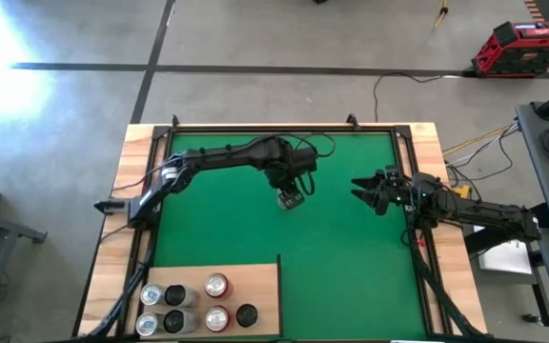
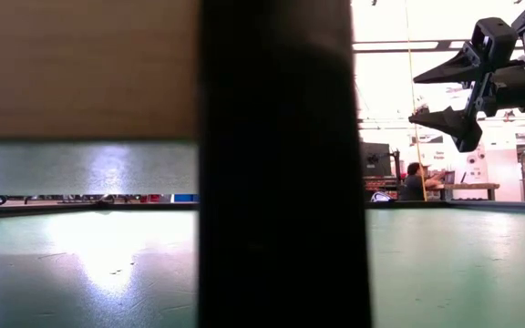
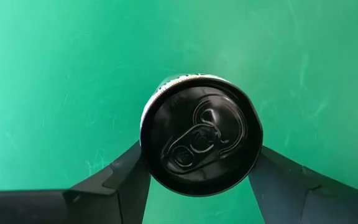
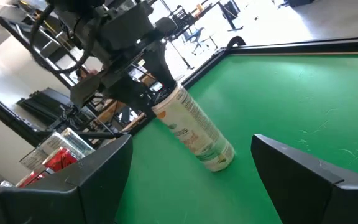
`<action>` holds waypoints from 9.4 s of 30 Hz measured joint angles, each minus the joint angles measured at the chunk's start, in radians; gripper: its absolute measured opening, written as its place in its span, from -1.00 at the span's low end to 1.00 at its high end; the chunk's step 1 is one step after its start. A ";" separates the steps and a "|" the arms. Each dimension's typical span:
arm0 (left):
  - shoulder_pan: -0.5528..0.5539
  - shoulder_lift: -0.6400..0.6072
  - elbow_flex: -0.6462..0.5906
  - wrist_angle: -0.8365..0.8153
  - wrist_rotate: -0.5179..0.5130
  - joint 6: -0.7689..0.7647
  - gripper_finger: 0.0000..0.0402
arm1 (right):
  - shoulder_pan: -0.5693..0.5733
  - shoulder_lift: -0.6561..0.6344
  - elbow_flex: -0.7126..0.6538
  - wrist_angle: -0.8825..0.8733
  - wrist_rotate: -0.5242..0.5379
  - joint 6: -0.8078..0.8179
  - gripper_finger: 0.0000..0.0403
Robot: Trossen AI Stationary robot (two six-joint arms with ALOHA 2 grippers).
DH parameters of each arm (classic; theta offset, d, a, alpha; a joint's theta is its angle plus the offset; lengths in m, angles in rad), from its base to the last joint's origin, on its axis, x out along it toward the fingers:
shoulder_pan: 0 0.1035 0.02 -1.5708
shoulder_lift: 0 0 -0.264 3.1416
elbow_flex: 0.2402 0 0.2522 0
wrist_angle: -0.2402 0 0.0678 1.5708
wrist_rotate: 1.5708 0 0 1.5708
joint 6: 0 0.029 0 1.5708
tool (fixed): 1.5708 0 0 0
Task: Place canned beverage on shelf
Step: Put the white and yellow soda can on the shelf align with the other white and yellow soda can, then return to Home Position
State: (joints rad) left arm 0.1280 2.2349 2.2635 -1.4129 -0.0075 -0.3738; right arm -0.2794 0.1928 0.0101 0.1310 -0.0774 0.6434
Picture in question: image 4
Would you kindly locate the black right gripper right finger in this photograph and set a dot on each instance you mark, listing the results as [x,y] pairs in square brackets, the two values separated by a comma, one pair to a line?
[315,199]

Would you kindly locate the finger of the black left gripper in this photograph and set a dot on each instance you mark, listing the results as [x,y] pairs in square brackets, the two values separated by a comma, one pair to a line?
[132,95]
[160,68]

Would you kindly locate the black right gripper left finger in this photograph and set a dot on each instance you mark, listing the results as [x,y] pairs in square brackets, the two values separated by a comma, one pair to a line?
[73,199]

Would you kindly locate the blue silver slim can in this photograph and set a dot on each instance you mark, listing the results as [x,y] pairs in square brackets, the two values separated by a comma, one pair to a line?
[6,184]

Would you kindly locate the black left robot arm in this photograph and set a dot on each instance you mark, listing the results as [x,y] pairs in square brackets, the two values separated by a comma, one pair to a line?
[73,9]

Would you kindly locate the blue chair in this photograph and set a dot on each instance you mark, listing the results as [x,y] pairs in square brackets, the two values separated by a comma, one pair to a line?
[196,34]

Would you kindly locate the person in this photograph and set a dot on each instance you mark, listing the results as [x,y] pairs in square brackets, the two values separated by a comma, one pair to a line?
[87,74]

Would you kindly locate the black office chair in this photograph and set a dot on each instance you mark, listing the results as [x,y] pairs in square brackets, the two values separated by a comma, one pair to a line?
[230,12]

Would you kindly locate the green table mat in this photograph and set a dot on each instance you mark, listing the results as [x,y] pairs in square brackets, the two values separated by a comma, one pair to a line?
[291,109]

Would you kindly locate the black rig strut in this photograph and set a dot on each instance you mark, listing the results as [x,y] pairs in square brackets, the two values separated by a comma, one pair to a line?
[17,123]

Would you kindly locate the grey metal side table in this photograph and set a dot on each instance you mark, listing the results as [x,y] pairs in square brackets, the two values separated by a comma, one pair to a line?
[20,31]

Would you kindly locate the black frame clamp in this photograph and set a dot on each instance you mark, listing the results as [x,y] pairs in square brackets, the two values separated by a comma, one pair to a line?
[229,45]

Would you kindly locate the black aluminium table frame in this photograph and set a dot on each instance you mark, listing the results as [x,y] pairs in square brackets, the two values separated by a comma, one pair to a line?
[291,46]

